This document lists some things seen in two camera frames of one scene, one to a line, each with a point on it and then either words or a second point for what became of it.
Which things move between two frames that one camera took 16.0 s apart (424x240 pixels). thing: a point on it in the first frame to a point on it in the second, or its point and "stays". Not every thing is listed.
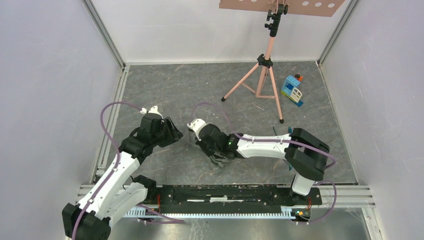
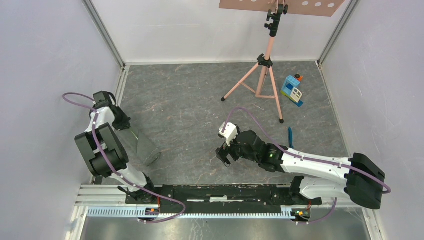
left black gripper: (173, 134) to (125, 124)
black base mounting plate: (227, 199) stays
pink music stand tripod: (259, 81) stays
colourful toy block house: (291, 89) stays
